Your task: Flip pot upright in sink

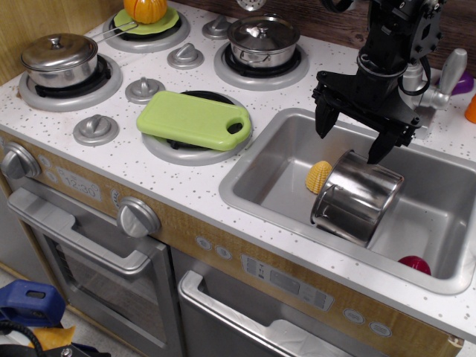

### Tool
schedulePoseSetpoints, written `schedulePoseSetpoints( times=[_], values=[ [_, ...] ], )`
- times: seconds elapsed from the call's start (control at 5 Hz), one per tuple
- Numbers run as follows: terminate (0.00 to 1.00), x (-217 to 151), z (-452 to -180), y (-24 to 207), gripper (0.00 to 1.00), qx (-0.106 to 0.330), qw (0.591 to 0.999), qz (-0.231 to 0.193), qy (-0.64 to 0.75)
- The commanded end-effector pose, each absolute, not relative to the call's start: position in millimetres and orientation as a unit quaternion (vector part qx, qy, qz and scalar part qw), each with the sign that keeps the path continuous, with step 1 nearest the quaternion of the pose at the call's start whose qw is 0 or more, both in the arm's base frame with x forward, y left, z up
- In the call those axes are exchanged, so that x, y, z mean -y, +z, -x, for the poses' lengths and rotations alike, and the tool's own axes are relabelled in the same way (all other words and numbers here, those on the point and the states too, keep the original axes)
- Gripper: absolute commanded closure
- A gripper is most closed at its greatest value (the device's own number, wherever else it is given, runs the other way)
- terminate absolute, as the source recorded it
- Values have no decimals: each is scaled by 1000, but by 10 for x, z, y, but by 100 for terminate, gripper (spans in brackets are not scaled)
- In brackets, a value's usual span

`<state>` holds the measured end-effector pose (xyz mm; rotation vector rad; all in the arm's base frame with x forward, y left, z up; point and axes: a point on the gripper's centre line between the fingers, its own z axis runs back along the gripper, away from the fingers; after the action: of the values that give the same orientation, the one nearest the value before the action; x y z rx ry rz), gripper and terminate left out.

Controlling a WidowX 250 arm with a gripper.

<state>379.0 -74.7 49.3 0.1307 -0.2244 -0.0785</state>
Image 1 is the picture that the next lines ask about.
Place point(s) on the grey oven dial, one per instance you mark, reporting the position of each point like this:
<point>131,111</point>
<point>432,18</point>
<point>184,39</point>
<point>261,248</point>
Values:
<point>136,219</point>
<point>18,163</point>

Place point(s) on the green plastic cutting board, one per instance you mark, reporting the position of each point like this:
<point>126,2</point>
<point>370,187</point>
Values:
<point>194,120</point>

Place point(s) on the grey toy dishwasher door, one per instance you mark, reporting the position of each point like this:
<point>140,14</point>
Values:
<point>224,318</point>

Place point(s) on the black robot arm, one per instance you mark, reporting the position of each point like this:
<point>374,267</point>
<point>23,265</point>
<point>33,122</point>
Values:
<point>400,33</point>

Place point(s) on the purple toy object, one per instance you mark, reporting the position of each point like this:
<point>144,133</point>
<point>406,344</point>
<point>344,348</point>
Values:
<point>462,80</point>

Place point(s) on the grey oven dial left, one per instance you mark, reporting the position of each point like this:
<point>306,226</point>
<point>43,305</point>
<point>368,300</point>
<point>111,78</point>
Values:
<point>18,163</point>

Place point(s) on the blue clamp tool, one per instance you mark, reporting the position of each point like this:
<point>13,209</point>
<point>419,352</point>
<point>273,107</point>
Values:
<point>32,304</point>

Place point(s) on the grey toy oven door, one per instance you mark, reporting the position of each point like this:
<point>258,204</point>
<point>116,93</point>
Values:
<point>122,284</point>

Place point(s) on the green toy plate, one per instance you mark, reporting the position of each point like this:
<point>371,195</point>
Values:
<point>124,21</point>

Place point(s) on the steel pot with lid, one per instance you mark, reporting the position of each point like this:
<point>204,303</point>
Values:
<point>266,41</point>

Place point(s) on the silver toy faucet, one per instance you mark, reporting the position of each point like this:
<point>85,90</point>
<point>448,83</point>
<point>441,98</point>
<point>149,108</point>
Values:
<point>428,103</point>

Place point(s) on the red toy ball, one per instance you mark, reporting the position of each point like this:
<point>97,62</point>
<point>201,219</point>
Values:
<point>416,263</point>

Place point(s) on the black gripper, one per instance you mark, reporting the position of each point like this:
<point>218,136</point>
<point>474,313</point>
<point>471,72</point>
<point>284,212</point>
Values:
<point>371,100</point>

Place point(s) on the steel saucepan with lid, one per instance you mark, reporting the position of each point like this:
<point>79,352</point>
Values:
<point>60,60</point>

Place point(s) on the silver toy sink basin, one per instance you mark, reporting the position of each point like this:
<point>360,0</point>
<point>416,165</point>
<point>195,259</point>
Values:
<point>433,216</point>

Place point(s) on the orange toy object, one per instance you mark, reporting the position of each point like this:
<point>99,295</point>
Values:
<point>470,112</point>

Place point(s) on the orange toy pumpkin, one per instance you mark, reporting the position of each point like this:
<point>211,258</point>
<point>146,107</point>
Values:
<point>145,11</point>

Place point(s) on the grey oven dial right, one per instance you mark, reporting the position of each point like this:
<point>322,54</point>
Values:
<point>136,219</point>

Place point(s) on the yellow cloth on floor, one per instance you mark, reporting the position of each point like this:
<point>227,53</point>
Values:
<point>54,337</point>

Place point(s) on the yellow toy corn piece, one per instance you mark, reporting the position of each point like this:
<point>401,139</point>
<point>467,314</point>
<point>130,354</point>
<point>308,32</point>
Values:
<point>317,176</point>

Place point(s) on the grey stove knob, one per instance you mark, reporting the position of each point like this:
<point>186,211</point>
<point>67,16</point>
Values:
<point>96,130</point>
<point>186,57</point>
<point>142,91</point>
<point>217,29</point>

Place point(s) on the hanging steel strainer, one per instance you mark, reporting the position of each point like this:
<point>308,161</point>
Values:
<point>251,5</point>

